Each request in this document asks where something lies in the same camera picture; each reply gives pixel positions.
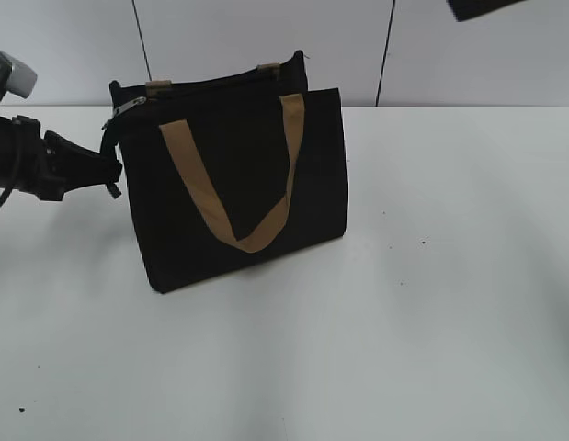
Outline silver zipper pull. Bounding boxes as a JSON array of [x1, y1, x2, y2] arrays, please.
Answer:
[[102, 96, 147, 130]]

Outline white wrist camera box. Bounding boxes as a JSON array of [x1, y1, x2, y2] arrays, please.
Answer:
[[0, 51, 38, 99]]

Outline black tote bag tan handles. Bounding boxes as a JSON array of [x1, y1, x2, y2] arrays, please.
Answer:
[[109, 51, 348, 293]]

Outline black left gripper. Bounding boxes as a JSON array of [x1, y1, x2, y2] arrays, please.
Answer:
[[0, 116, 122, 201]]

